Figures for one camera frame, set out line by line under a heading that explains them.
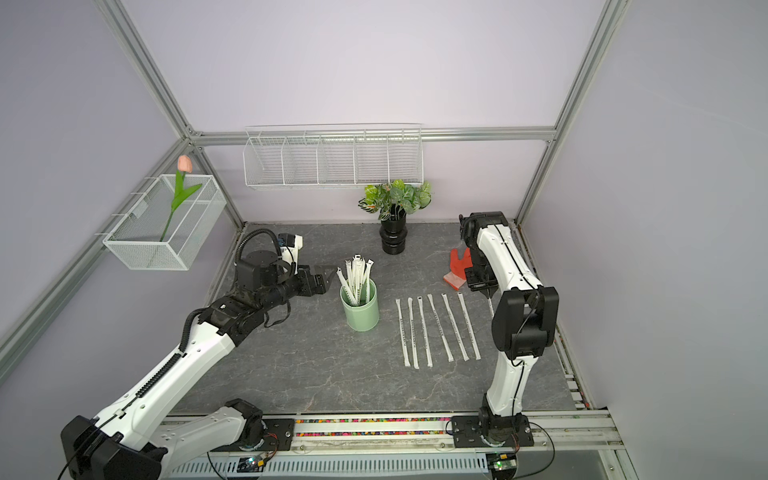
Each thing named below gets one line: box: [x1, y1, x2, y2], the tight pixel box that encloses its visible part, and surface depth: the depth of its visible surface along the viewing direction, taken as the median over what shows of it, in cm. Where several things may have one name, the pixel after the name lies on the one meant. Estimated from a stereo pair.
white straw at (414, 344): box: [408, 297, 420, 370], surface depth 91 cm
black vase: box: [379, 204, 408, 255], surface depth 107 cm
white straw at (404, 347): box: [395, 298, 411, 367], surface depth 89 cm
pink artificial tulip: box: [160, 155, 203, 242], surface depth 82 cm
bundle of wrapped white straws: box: [336, 254, 374, 306], surface depth 86 cm
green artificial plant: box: [358, 179, 432, 221], surface depth 94 cm
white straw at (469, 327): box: [457, 292, 482, 361], surface depth 93 cm
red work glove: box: [443, 247, 473, 291], surface depth 107 cm
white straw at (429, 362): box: [417, 296, 433, 367], surface depth 93 cm
